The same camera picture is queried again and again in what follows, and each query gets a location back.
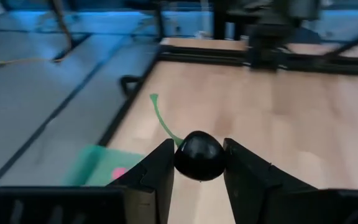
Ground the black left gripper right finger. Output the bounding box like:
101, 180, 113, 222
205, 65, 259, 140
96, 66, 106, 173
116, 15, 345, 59
223, 138, 358, 224

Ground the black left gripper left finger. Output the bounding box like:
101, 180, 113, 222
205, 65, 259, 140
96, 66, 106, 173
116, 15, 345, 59
0, 138, 175, 224

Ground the black cherry green stem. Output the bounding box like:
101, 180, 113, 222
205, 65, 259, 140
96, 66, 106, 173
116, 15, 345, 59
149, 93, 226, 182

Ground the teal translucent plastic container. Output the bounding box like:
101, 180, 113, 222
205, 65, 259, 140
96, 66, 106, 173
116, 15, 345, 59
61, 144, 147, 187

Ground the black bracket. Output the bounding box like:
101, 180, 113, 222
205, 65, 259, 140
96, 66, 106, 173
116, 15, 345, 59
119, 75, 142, 97

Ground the black table frame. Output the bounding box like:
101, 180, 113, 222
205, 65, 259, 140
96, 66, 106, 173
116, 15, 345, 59
99, 0, 358, 147

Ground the yellow hanging cable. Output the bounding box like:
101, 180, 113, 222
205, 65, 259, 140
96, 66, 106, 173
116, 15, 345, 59
0, 0, 74, 68

